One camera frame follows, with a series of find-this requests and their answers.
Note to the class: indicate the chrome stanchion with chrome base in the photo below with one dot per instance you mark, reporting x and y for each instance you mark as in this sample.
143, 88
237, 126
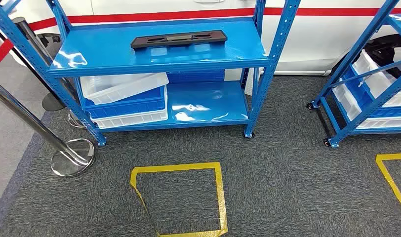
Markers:
74, 121
69, 160

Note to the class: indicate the blue cross-braced shelf rack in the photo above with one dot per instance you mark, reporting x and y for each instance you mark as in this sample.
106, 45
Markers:
367, 109

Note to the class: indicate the blue ribbed plastic crate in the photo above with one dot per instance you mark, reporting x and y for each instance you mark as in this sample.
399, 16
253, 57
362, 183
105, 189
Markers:
194, 77

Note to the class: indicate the blue metal shelf rack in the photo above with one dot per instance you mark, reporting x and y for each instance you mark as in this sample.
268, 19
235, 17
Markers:
105, 49

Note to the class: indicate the white car with red stripe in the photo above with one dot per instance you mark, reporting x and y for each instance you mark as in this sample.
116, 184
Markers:
318, 39

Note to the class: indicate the black car wheel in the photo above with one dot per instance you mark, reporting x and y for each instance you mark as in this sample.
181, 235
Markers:
383, 49

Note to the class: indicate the long black plastic part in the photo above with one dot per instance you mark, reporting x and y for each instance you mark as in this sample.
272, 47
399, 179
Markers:
220, 35

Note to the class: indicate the white ribbed plastic crate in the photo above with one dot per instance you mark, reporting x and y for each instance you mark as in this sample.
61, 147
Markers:
249, 85

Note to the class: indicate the yellow floor tape square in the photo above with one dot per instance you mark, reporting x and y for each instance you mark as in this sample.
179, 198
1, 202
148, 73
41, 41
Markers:
174, 167
390, 157

